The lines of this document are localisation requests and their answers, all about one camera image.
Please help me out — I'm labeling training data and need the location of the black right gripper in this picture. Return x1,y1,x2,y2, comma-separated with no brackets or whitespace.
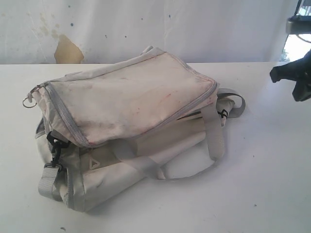
270,51,311,102

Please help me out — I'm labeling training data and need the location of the white zippered duffel bag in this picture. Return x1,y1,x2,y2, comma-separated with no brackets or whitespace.
22,46,246,212

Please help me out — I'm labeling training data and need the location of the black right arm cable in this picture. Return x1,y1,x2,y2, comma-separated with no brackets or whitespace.
297,33,311,44

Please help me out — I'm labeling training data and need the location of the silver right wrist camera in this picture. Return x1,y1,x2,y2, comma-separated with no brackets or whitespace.
286,15,311,34

